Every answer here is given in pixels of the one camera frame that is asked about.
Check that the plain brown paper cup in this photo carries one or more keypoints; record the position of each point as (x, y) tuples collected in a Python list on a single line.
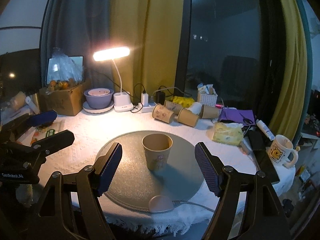
[(187, 117)]

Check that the yellow curtain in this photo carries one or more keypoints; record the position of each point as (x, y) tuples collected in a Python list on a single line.
[(152, 31), (286, 117)]

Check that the white power strip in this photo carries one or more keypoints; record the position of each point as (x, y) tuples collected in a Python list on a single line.
[(147, 109)]

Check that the purple cloth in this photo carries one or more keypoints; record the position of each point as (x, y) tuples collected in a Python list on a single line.
[(231, 115)]

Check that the white bowl inside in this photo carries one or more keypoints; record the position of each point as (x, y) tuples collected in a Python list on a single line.
[(99, 92)]

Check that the rear brown paper cup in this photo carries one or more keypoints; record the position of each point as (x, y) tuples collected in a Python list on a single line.
[(175, 107)]

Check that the white cartoon mug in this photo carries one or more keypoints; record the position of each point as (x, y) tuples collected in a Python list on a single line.
[(282, 153)]

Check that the cardboard box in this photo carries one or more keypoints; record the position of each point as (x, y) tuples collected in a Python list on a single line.
[(65, 102)]

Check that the white plastic basket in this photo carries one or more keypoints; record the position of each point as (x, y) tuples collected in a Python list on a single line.
[(207, 99)]

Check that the yellow tissue pack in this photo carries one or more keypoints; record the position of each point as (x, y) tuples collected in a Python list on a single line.
[(226, 133)]

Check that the right yellow curtain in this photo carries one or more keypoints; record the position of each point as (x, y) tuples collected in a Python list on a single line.
[(286, 117)]

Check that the paper cup with pink drawings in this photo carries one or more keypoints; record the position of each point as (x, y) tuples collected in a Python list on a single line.
[(157, 147)]

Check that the right brown paper cup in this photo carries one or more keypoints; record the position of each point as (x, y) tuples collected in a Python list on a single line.
[(209, 112)]

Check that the round grey warming pad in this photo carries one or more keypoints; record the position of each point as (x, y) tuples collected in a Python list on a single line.
[(133, 184)]

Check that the yellow cloth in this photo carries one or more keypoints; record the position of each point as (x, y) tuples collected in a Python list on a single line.
[(183, 101)]

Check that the black wallet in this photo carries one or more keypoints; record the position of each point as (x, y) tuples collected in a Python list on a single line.
[(258, 142)]

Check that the grey blue curtain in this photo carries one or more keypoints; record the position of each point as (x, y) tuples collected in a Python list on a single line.
[(78, 28)]

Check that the pink pad controller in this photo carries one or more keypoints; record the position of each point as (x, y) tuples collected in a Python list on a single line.
[(160, 203)]

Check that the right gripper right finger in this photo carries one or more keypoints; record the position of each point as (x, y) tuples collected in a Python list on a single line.
[(263, 217)]

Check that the black power adapter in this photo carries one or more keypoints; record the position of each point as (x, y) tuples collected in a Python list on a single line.
[(160, 97)]

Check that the white cream tube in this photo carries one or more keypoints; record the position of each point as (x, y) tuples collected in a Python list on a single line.
[(264, 128)]

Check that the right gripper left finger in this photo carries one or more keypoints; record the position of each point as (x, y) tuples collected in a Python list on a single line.
[(69, 208)]

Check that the white charger plug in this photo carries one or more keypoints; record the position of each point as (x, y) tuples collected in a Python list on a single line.
[(144, 99)]

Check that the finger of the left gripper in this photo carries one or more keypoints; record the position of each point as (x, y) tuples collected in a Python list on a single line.
[(14, 129), (52, 144)]

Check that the plastic bag of oranges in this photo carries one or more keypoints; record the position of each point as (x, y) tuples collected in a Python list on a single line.
[(71, 83)]

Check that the lying paper cup with drawings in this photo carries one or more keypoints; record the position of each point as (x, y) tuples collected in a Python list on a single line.
[(163, 114)]

